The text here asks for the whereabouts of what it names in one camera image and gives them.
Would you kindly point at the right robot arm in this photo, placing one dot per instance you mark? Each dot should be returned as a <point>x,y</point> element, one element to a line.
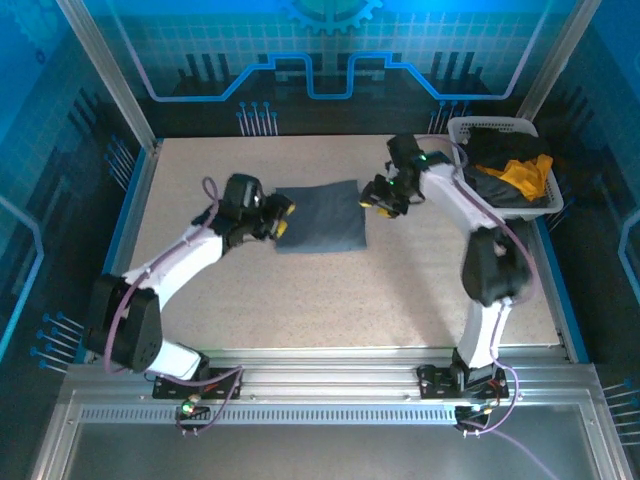
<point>445,190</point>

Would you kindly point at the white plastic basket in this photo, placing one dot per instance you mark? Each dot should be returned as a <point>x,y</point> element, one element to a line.
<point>500,212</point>

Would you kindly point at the black t-shirt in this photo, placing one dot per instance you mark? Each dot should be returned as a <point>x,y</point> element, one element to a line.
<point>500,145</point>

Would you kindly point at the yellow t-shirt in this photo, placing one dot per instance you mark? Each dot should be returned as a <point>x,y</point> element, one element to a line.
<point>522,175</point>

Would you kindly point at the small left circuit board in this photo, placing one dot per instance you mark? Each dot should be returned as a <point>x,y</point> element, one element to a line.
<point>189,407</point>

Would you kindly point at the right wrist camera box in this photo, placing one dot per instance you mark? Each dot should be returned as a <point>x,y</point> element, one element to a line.
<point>391,169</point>

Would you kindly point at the aluminium mounting rail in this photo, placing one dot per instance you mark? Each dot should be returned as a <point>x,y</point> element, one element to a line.
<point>325,375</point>

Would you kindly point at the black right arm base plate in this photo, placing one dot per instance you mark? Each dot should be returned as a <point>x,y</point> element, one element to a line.
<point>435,382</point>

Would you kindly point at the aluminium frame post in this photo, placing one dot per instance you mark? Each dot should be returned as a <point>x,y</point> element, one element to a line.
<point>110,75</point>
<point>555,70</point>

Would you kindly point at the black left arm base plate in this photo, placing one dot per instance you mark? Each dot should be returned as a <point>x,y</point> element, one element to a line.
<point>170,387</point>

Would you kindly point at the metal front frame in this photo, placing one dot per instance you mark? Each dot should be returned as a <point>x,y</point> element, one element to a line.
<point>300,450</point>

